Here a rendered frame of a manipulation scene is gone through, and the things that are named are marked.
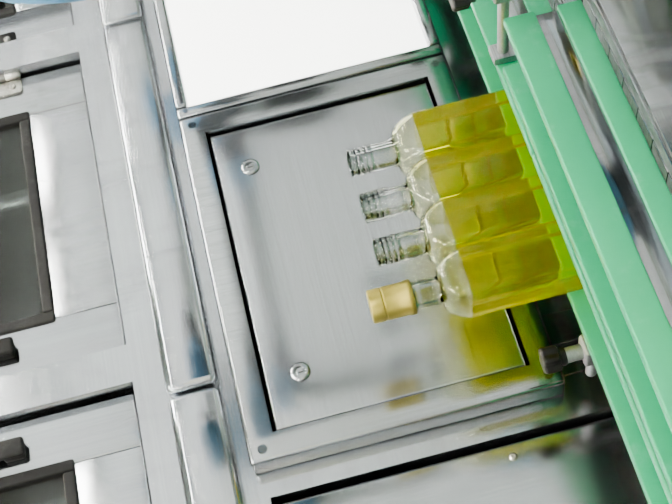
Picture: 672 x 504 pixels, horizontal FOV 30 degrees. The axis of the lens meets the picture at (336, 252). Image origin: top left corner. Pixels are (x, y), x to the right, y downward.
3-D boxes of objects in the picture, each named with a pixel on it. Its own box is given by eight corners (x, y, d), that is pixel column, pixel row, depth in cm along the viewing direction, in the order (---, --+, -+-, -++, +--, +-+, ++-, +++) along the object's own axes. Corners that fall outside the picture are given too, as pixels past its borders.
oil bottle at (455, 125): (576, 100, 137) (387, 148, 137) (579, 67, 133) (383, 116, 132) (593, 139, 134) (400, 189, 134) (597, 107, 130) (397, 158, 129)
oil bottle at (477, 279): (631, 228, 129) (430, 280, 128) (636, 198, 124) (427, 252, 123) (651, 274, 126) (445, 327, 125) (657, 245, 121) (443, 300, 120)
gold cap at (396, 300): (411, 283, 122) (367, 294, 122) (419, 317, 123) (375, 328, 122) (406, 275, 125) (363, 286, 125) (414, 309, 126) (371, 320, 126)
